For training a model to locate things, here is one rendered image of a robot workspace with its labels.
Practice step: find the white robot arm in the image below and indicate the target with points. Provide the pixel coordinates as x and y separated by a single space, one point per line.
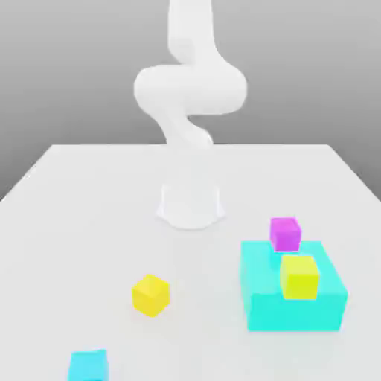
190 89

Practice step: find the small magenta cube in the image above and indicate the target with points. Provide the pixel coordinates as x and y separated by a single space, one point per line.
285 235

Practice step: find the small lime yellow cube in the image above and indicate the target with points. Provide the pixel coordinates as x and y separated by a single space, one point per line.
300 278

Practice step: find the small light blue cube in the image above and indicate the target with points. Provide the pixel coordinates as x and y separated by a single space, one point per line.
88 366

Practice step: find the large cyan box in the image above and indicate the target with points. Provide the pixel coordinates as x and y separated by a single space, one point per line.
294 312

